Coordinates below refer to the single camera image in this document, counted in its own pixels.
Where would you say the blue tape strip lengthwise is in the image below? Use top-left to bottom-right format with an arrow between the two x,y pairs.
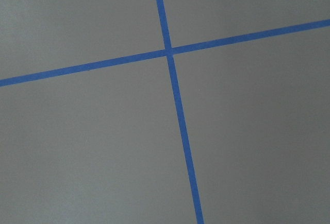
156,0 -> 204,223

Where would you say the blue tape strip crosswise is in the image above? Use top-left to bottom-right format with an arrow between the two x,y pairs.
1,19 -> 329,87

